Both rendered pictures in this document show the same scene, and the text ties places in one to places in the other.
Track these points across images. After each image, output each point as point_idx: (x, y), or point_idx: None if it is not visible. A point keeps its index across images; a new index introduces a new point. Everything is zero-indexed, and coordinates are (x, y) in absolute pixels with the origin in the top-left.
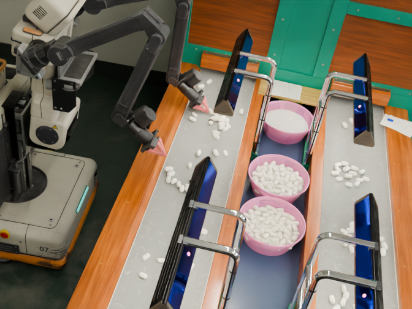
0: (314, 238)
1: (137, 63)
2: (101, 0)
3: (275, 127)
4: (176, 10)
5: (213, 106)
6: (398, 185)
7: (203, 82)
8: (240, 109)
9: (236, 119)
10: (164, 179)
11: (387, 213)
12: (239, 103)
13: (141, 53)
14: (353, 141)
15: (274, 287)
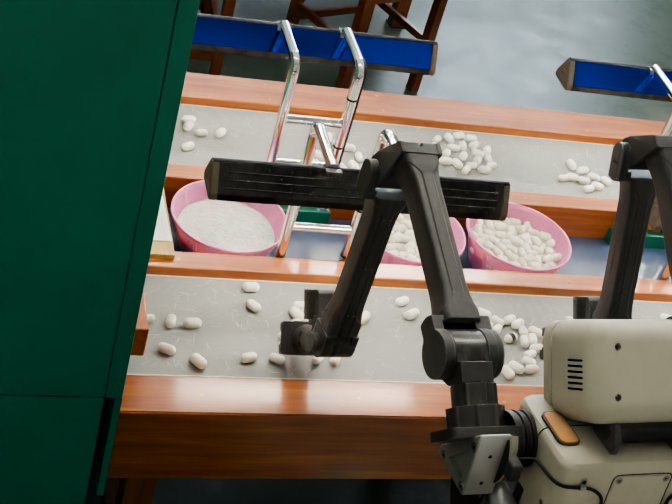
0: (511, 194)
1: (645, 231)
2: (489, 320)
3: (252, 242)
4: (399, 199)
5: (259, 335)
6: (324, 103)
7: (168, 362)
8: (250, 285)
9: (277, 295)
10: (531, 378)
11: (384, 126)
12: (215, 294)
13: (647, 208)
14: (431, 74)
15: (587, 256)
